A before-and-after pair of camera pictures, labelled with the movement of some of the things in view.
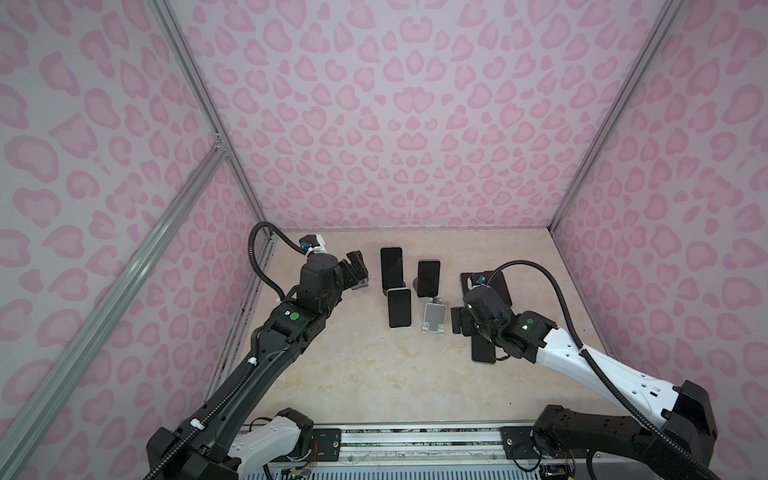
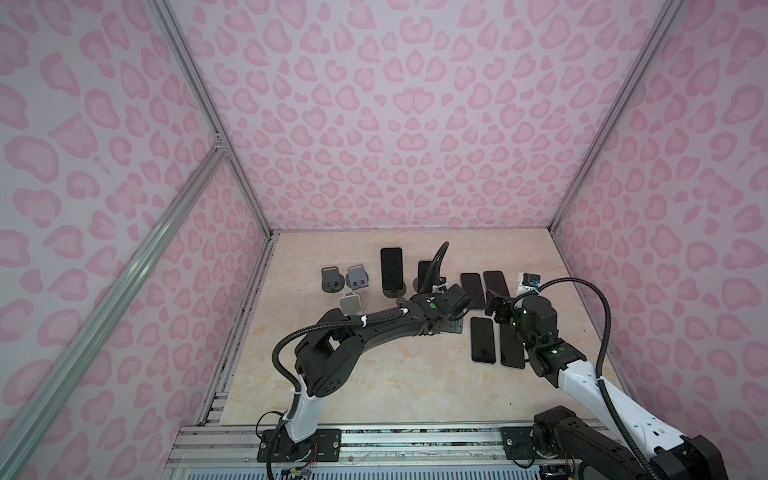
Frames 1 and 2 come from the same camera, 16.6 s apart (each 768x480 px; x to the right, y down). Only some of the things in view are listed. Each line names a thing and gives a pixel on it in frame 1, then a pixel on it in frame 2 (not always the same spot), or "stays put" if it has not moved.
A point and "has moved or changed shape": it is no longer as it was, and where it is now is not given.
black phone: x=483 y=350 stays put
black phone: x=399 y=307 has moved or changed shape
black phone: x=428 y=277 stays put
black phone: x=392 y=267 stays put
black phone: x=498 y=283 stays put
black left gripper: x=356 y=264 to x=459 y=315
